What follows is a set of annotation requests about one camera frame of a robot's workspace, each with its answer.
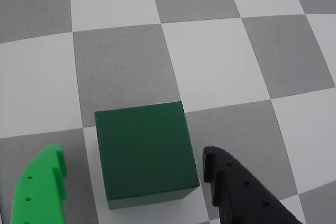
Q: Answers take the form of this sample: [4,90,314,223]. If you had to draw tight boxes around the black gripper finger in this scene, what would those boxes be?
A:
[202,146,305,224]

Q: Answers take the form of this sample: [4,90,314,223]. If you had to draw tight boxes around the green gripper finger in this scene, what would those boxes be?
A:
[9,144,68,224]

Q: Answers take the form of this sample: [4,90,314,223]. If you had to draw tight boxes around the dark green cube dice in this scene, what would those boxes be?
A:
[94,101,201,210]

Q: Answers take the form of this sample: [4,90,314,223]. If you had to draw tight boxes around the grey white checkerboard mat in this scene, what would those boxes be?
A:
[0,0,336,224]

